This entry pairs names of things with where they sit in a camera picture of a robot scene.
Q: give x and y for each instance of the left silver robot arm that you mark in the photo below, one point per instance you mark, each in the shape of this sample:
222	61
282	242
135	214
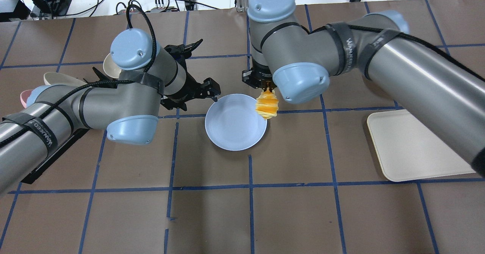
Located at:
127	108

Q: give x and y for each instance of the black device on stand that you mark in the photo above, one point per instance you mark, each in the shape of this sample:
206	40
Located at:
15	10

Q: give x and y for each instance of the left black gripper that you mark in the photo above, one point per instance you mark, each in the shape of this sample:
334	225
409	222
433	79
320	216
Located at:
188	87

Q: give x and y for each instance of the cream plate in rack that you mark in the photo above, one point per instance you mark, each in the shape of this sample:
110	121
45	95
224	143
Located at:
53	78

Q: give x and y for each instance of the black dish rack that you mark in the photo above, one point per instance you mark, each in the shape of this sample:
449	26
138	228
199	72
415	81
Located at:
44	165

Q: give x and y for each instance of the pink plate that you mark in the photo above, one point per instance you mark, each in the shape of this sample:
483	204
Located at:
24	96

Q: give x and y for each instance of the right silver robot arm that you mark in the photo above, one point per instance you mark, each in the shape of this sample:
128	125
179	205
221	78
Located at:
446	96

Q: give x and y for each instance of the cream bowl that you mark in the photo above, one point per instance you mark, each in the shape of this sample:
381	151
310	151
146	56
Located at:
110	68

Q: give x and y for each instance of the cream rectangular tray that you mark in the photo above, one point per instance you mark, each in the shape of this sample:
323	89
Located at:
407	150

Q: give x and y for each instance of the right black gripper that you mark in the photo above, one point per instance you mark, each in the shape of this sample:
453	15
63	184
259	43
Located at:
260	76

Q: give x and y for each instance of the yellow orange bread roll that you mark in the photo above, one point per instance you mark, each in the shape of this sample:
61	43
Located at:
267	104

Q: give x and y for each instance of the blue plate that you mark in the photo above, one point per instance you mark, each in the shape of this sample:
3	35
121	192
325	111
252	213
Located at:
232	123

